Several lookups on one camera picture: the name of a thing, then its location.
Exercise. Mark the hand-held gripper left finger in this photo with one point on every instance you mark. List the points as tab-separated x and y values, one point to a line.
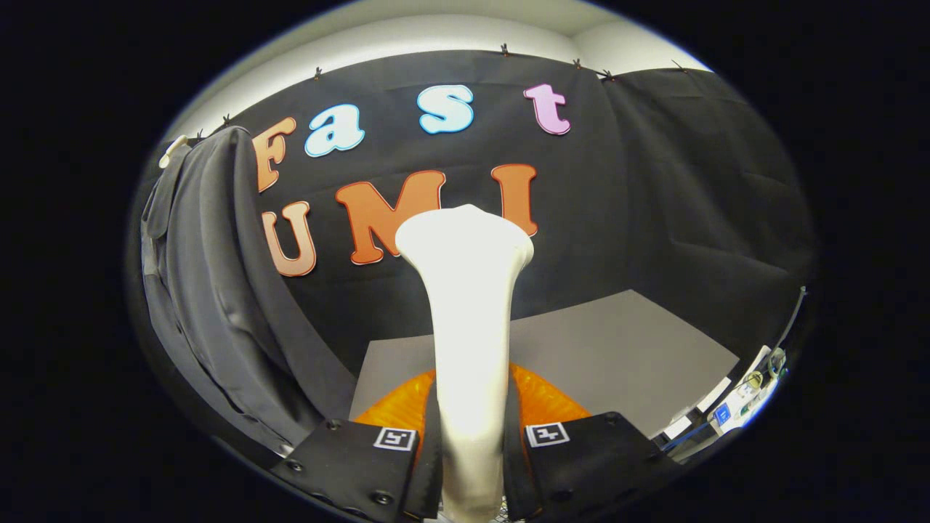
349	465

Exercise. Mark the white dress form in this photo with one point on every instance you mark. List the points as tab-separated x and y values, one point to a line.
174	149

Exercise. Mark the white desk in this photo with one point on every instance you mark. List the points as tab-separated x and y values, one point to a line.
716	398

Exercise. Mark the grey top cabinet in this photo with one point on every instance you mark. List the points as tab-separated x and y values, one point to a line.
617	349

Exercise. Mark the grey button shirt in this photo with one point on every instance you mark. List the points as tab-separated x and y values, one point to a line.
211	290

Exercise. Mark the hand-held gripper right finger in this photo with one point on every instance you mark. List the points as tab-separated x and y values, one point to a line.
588	465

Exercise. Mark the white garment steamer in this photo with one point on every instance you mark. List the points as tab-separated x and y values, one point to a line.
468	327

